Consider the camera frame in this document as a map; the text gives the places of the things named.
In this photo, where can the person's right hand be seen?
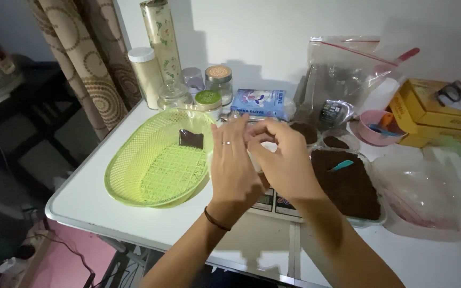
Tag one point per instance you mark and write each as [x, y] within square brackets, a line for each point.
[288, 160]

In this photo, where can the person's left hand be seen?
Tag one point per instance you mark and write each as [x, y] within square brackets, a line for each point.
[232, 168]

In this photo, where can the person's left fingers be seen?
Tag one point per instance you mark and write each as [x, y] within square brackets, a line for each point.
[233, 130]

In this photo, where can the person's right fingers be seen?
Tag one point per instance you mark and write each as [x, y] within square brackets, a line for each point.
[263, 134]

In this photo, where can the small clear plastic pouch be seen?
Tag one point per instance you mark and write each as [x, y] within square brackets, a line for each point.
[268, 148]

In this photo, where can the blue glove box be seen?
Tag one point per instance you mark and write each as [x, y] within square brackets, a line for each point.
[259, 102]

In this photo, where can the green lidded jar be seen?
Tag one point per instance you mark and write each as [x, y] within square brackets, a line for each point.
[209, 103]

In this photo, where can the small cup of brown powder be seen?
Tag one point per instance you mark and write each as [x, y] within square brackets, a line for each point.
[305, 132]
[337, 140]

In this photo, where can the small brown powder sachet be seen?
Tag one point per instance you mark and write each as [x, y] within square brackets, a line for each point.
[191, 139]

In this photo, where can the glass jar with cork lid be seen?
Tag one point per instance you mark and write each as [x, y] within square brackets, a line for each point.
[219, 83]

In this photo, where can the purple lidded glass jar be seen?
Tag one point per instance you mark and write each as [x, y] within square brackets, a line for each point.
[193, 79]

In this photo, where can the clear glass jar with stopper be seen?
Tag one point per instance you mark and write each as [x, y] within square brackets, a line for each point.
[172, 95]

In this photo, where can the white digital kitchen scale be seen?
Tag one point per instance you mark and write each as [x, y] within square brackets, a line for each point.
[276, 204]

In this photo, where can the green plastic mesh basket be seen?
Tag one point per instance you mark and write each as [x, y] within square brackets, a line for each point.
[156, 160]

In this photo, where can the teal plastic spoon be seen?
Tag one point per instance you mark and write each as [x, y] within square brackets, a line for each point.
[340, 165]

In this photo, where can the dark wrist band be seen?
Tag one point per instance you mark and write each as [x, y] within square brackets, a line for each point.
[214, 220]

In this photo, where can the large clear zip bag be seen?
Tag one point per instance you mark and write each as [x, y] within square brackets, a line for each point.
[340, 80]

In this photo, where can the clear tray of brown powder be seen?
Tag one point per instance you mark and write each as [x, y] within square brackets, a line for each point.
[346, 184]

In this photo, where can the tall jar with white lid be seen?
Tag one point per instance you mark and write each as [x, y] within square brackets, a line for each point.
[146, 78]

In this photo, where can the pink plastic bowl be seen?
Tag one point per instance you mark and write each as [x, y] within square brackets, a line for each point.
[372, 128]

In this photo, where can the floral wrapping paper roll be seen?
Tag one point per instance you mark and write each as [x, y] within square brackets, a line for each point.
[161, 38]

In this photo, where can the patterned brown curtain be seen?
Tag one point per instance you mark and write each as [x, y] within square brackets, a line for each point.
[88, 60]

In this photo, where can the crumpled clear plastic bag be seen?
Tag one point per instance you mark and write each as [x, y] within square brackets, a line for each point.
[426, 196]

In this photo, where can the yellow cardboard box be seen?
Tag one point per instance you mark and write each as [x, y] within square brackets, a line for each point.
[440, 114]

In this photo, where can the black eyeglasses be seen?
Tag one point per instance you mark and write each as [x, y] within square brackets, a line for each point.
[451, 92]

